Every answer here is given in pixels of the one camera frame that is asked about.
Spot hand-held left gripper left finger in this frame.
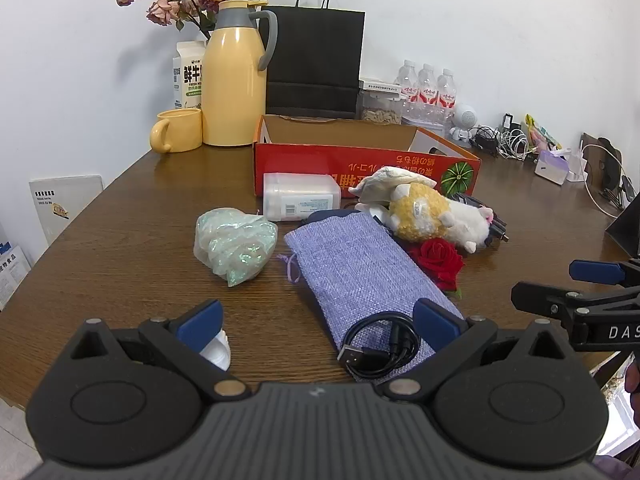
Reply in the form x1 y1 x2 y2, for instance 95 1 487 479
70 299 251 403

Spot colourful snack packets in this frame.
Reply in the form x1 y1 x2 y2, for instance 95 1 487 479
523 114 562 151

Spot tangle of charger cables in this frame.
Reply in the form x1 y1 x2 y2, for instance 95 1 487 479
470 112 538 161

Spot iridescent green white bag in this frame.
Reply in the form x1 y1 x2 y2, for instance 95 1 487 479
193 207 279 288

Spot black board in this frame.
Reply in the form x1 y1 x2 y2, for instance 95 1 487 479
605 205 640 257

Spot clear plastic swab container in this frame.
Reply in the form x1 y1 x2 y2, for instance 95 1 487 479
262 172 342 221

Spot blue white box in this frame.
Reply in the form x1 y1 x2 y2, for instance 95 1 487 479
0 220 33 311

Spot purple burlap pouch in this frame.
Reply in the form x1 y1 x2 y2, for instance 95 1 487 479
278 212 465 386

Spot yellow mug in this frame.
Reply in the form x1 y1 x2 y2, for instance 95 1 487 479
150 108 204 154

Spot clear jar of seeds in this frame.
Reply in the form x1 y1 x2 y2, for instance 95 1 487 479
359 78 403 126

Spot white booklet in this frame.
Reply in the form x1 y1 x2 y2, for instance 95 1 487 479
28 175 104 246

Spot white charger stand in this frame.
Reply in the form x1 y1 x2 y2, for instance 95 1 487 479
565 147 589 183

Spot brown cardboard piece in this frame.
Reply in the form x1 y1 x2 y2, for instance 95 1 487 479
580 132 626 201

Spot red cardboard box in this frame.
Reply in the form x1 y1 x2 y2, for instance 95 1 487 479
252 114 482 198

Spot yellow thermos jug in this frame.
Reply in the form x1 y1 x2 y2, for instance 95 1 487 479
201 0 279 147

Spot white robot toy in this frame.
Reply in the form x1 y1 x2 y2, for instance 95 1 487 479
448 104 478 148

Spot white ribbed plastic cap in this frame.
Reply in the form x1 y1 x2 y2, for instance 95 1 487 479
199 330 232 372

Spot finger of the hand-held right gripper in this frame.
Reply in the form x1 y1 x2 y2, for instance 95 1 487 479
511 281 640 332
569 257 640 288

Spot dried pink rose bouquet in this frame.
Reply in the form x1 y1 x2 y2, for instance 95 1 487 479
116 0 282 41

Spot clear water bottle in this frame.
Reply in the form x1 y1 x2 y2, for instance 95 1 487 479
417 63 439 112
437 68 458 117
397 59 419 111

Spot white milk carton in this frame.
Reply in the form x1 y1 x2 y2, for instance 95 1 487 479
172 41 207 110

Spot purple tissue box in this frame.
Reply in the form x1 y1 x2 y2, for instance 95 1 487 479
534 152 571 186

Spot navy blue pouch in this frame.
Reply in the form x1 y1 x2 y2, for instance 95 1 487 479
302 208 361 226

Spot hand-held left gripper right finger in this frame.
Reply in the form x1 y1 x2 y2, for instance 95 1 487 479
382 298 568 403

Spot black usb cable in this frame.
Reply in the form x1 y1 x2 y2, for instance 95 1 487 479
337 312 423 378

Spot black tripod device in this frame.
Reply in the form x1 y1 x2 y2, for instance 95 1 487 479
597 137 638 209

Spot yellow white plush toy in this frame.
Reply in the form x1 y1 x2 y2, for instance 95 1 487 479
387 182 496 253

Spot black paper bag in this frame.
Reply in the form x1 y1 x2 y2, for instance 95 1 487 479
265 0 366 121

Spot red artificial rose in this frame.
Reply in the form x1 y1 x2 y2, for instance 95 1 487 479
407 238 466 301

